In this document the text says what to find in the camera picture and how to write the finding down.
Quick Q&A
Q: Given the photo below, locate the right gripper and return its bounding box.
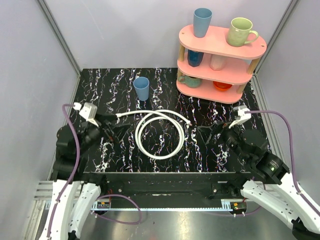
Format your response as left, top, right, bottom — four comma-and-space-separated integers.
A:
196, 117, 251, 163

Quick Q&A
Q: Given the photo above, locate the white flexible hose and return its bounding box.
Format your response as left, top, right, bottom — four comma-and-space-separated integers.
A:
116, 109, 193, 160

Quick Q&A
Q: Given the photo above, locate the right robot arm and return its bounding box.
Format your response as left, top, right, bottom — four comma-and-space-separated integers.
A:
197, 122, 320, 240

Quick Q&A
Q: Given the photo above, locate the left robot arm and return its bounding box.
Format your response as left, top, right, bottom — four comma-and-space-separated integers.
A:
39, 113, 130, 240

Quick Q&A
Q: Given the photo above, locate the black marble mat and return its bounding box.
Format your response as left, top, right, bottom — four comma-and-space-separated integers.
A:
54, 67, 285, 174

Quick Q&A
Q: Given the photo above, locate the orange bowl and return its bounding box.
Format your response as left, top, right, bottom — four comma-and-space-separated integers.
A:
212, 81, 233, 92

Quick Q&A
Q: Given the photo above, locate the blue cup on mat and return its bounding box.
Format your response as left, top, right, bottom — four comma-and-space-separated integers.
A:
133, 77, 150, 101

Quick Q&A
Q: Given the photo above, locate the teal ceramic mug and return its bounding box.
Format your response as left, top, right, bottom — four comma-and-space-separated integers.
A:
178, 75, 202, 88

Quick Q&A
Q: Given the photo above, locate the pink three-tier shelf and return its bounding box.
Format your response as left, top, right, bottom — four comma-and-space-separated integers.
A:
176, 25, 267, 104

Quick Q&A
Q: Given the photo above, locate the pink faceted cup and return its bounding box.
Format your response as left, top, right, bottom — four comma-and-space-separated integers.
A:
209, 54, 227, 71

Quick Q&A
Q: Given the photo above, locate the dark blue cup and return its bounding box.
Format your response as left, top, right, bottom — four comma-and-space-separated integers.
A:
187, 49, 204, 67

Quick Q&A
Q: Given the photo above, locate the green mug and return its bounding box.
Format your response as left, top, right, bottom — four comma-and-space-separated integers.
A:
226, 17, 259, 47

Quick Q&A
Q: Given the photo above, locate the blue cup on shelf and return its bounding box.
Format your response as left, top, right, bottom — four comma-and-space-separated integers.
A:
193, 8, 212, 38

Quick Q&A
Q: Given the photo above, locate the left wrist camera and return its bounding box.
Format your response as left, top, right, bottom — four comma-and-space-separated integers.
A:
73, 102, 99, 127

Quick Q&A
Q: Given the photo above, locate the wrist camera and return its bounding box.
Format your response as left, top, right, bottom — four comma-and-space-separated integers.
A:
73, 102, 99, 127
228, 105, 252, 129

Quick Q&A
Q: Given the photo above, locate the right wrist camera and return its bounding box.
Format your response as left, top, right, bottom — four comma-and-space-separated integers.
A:
228, 105, 252, 129

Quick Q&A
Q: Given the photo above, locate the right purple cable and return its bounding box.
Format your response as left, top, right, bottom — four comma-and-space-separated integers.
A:
207, 109, 320, 217

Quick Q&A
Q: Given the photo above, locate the purple cable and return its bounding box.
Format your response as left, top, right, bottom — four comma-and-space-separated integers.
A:
44, 103, 143, 240
207, 109, 320, 217

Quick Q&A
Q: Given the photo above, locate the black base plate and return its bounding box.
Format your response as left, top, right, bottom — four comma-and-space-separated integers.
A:
49, 171, 288, 201

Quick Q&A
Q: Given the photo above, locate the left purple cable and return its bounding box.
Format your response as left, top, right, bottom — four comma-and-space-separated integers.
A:
44, 103, 143, 240

